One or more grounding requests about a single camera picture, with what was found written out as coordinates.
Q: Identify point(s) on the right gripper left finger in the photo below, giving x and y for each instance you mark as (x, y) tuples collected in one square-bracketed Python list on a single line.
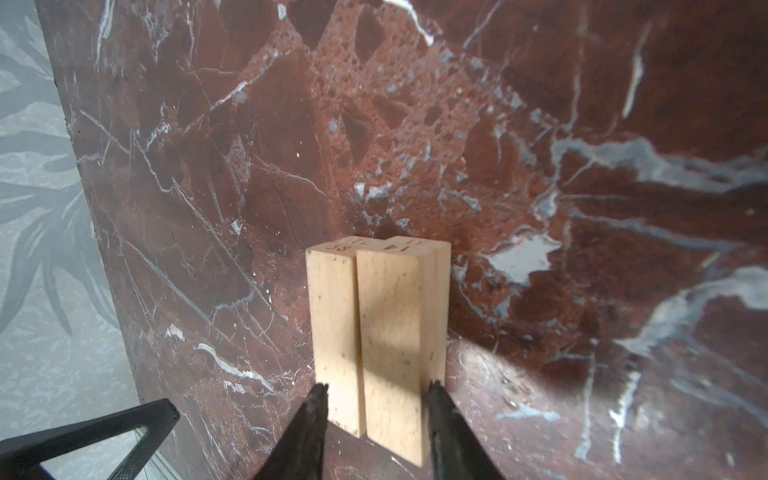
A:
[(299, 453)]

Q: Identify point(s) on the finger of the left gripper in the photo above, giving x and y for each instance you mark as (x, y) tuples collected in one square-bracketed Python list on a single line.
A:
[(22, 457)]

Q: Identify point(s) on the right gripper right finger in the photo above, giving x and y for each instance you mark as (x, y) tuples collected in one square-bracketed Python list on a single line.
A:
[(455, 451)]

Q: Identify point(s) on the plain wood block three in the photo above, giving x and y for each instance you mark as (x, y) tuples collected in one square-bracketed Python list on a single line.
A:
[(403, 295)]

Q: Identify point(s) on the plain wood block four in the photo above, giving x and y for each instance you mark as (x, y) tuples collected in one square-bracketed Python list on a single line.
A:
[(331, 269)]

